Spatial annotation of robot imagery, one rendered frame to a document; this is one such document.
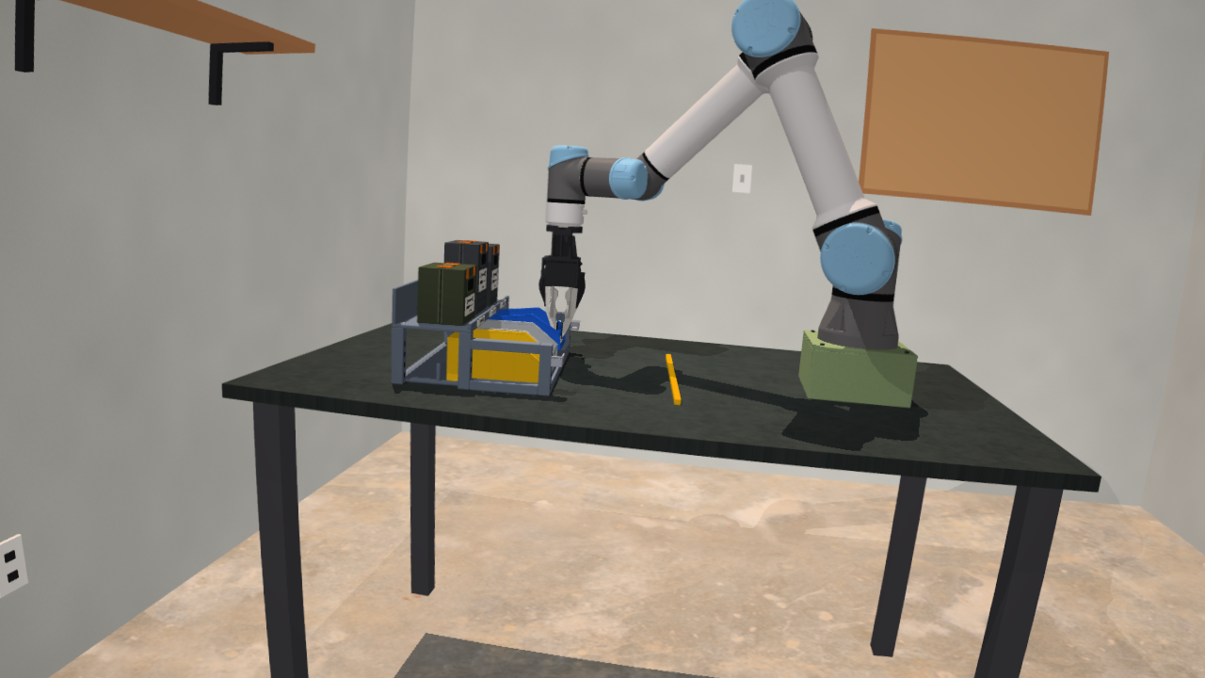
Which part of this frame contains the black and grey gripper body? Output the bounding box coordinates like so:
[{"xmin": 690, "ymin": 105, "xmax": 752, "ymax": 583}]
[{"xmin": 541, "ymin": 224, "xmax": 583, "ymax": 287}]

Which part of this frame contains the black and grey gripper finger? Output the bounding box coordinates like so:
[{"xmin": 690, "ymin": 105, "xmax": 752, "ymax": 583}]
[
  {"xmin": 539, "ymin": 275, "xmax": 558, "ymax": 330},
  {"xmin": 562, "ymin": 272, "xmax": 586, "ymax": 336}
]

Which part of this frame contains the yellow vertical bar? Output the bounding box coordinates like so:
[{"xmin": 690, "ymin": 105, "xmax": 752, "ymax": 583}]
[{"xmin": 666, "ymin": 354, "xmax": 681, "ymax": 405}]

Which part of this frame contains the grey metal shelf rack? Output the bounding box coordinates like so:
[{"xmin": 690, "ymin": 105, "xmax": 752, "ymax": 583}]
[{"xmin": 392, "ymin": 281, "xmax": 581, "ymax": 396}]

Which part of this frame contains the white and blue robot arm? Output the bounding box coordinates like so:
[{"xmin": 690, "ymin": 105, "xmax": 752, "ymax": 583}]
[{"xmin": 545, "ymin": 0, "xmax": 903, "ymax": 350}]

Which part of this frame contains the yellow open bin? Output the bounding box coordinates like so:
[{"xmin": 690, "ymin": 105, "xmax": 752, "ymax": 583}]
[{"xmin": 446, "ymin": 329, "xmax": 539, "ymax": 383}]

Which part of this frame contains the blue bin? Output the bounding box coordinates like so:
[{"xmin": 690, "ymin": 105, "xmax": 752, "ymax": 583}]
[{"xmin": 489, "ymin": 307, "xmax": 565, "ymax": 350}]

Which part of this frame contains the dark grey tool case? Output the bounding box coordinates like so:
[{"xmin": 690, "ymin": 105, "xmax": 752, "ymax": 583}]
[
  {"xmin": 487, "ymin": 244, "xmax": 500, "ymax": 307},
  {"xmin": 443, "ymin": 240, "xmax": 489, "ymax": 316}
]

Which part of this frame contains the olive green storage case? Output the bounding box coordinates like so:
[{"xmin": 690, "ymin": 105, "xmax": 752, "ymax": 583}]
[{"xmin": 417, "ymin": 263, "xmax": 476, "ymax": 326}]

